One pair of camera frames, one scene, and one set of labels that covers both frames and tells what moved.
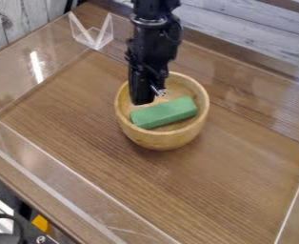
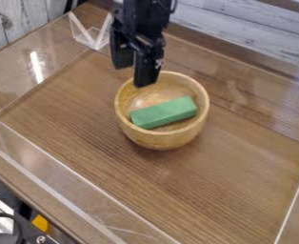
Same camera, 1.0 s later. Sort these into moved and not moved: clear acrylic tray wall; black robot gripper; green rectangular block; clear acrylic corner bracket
Moved: black robot gripper
Not moved: green rectangular block; clear acrylic corner bracket; clear acrylic tray wall
